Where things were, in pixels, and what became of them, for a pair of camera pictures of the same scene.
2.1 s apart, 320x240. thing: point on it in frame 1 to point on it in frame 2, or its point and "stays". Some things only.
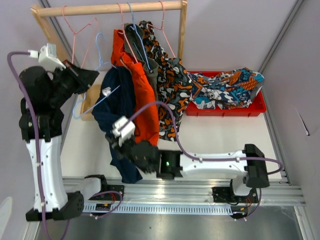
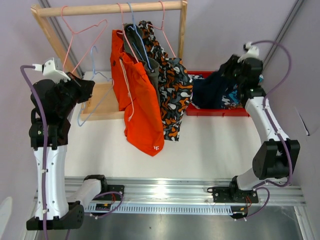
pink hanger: (122, 32) stays
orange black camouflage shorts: (174, 85) stays
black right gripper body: (125, 150) to (232, 71)
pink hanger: (162, 28) stays
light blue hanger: (100, 62) to (94, 72)
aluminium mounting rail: (199, 190) stays
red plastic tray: (258, 105) stays
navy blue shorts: (117, 99) to (208, 92)
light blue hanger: (134, 28) stays
